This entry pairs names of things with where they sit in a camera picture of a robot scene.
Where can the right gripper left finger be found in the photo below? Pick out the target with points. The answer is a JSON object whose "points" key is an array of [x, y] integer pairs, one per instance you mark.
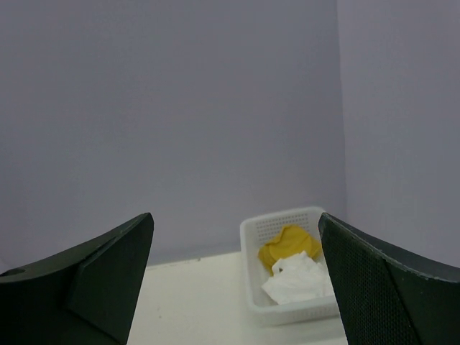
{"points": [[86, 294]]}

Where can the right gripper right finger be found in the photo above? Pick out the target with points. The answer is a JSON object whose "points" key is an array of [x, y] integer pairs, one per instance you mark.
{"points": [[387, 294]]}

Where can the white bra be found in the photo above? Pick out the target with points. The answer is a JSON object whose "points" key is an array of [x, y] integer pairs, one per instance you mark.
{"points": [[297, 279]]}

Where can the yellow bra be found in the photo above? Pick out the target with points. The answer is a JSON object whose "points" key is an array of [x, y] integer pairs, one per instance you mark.
{"points": [[292, 239]]}

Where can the white plastic basket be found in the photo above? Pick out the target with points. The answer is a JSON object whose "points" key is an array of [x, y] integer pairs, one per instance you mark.
{"points": [[254, 233]]}

